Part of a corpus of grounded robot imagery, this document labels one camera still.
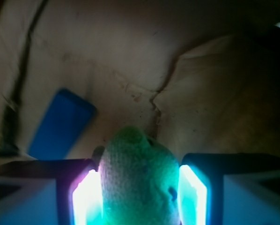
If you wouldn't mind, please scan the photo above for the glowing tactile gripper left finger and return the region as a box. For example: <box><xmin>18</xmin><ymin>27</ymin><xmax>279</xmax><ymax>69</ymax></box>
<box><xmin>0</xmin><ymin>159</ymin><xmax>103</xmax><ymax>225</ymax></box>

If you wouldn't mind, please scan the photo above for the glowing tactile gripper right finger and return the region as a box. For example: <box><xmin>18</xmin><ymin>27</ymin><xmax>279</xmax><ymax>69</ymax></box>
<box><xmin>178</xmin><ymin>153</ymin><xmax>280</xmax><ymax>225</ymax></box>

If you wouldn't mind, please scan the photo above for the green plush animal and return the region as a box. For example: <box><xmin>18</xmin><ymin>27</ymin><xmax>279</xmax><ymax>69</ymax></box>
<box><xmin>96</xmin><ymin>126</ymin><xmax>181</xmax><ymax>225</ymax></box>

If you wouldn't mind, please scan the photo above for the blue rectangular block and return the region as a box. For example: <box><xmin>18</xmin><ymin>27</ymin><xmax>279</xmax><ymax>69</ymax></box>
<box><xmin>28</xmin><ymin>89</ymin><xmax>96</xmax><ymax>160</ymax></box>

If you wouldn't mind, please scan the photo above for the brown paper bag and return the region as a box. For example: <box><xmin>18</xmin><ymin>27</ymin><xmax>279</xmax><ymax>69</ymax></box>
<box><xmin>0</xmin><ymin>0</ymin><xmax>280</xmax><ymax>161</ymax></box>

